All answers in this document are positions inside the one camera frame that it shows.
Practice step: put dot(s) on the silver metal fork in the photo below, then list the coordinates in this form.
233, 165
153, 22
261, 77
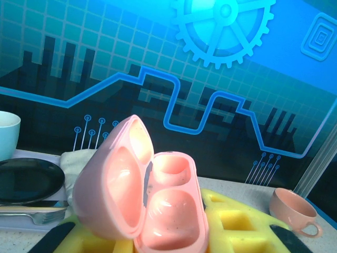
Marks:
44, 218

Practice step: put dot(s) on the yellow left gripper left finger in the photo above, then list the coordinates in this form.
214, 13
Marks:
87, 243

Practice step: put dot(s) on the light blue mug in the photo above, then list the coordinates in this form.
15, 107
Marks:
9, 137

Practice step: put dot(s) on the lavender serving tray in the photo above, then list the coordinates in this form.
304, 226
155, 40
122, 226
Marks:
37, 154

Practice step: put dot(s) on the pink speckled ceramic mug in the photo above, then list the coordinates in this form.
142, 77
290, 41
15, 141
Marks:
289, 213

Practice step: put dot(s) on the beige folded cloth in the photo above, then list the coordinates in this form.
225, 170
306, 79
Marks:
71, 168

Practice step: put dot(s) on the black round plate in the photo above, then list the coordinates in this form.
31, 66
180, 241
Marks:
29, 182

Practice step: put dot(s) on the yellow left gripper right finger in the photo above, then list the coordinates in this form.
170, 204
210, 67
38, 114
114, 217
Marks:
237, 232

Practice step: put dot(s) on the pink earbud charging case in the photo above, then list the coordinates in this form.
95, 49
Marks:
168, 210

